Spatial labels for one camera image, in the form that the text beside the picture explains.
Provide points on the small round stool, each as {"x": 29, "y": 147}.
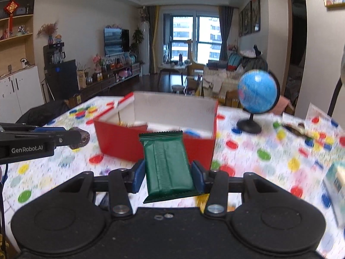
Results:
{"x": 178, "y": 88}

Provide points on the dark framed wall pictures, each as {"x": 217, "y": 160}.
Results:
{"x": 249, "y": 16}

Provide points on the red cardboard box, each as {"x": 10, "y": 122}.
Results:
{"x": 116, "y": 140}

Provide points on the dark television cabinet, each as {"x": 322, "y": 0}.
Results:
{"x": 107, "y": 81}

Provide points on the brown paper bag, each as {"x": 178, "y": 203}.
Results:
{"x": 75, "y": 101}

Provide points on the dark snack wrapper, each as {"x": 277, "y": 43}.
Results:
{"x": 297, "y": 129}

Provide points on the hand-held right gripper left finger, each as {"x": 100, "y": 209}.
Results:
{"x": 138, "y": 176}

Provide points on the white tower air conditioner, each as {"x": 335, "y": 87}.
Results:
{"x": 144, "y": 48}

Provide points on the green snack packet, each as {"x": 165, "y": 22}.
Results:
{"x": 167, "y": 164}

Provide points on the balloon print tablecloth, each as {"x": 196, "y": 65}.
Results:
{"x": 269, "y": 162}

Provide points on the flat screen television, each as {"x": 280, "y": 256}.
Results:
{"x": 116, "y": 41}

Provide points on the large window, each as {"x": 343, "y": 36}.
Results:
{"x": 194, "y": 37}

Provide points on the dried flower vase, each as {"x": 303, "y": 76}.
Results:
{"x": 48, "y": 31}

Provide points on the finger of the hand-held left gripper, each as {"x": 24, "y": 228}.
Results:
{"x": 72, "y": 137}

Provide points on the blue desk globe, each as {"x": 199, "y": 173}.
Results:
{"x": 257, "y": 91}

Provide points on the wooden wall shelf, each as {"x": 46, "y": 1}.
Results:
{"x": 16, "y": 51}

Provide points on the tissue box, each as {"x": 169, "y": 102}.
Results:
{"x": 337, "y": 188}

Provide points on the red knot ornament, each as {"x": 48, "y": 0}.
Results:
{"x": 11, "y": 8}

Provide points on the cluttered sofa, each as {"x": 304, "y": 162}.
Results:
{"x": 221, "y": 83}

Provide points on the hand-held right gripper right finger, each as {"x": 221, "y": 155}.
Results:
{"x": 198, "y": 179}

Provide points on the black jacket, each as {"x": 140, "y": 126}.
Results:
{"x": 43, "y": 113}

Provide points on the white cabinet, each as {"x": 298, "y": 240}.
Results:
{"x": 24, "y": 94}

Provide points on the green potted plant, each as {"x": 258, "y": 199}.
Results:
{"x": 137, "y": 40}

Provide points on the black water dispenser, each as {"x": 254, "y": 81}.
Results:
{"x": 64, "y": 78}

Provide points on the round coffee table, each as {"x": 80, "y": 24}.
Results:
{"x": 173, "y": 67}

